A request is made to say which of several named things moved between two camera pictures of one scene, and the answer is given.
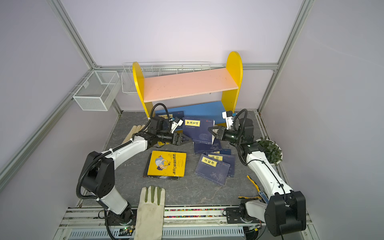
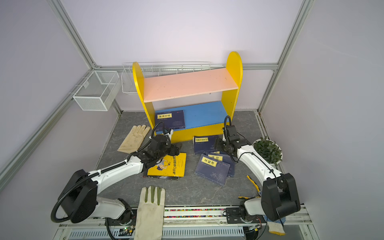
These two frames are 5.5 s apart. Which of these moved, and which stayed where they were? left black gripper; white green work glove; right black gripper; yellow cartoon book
Moved: left black gripper; right black gripper
Stayed: yellow cartoon book; white green work glove
